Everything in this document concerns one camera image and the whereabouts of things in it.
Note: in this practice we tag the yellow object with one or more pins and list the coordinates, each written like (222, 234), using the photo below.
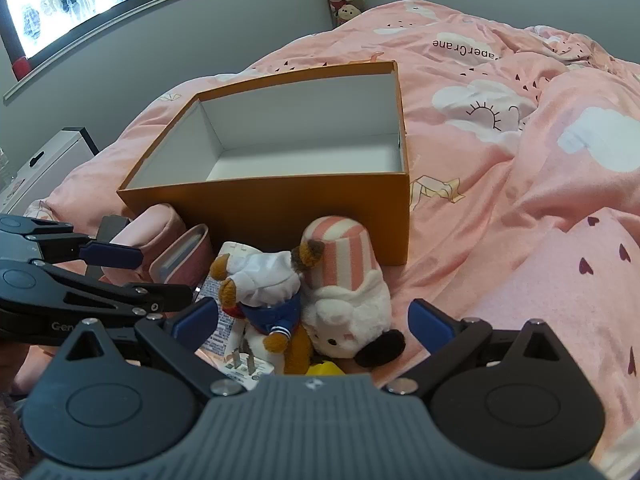
(325, 369)

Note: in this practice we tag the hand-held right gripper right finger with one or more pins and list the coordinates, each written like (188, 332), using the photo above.
(425, 321)

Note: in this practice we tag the red object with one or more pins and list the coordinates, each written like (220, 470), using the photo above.
(21, 69)

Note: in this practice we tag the pink fabric pouch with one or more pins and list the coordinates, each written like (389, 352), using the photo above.
(155, 225)

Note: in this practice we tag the white packet with blue print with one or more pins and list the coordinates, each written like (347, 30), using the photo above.
(220, 335)

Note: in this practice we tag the orange cardboard box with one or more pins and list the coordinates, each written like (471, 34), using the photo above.
(320, 210)

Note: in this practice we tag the striped pink white ball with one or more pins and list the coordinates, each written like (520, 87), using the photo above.
(340, 255)

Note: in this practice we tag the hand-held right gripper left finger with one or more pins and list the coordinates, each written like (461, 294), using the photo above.
(192, 317)

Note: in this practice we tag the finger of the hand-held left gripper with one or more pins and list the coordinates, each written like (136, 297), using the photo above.
(112, 256)
(165, 297)

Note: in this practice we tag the pink printed blanket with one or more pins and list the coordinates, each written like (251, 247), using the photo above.
(500, 210)

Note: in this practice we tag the white cabinet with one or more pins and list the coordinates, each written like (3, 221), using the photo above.
(55, 165)

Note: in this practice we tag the window with dark frame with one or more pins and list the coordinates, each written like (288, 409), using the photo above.
(75, 0)

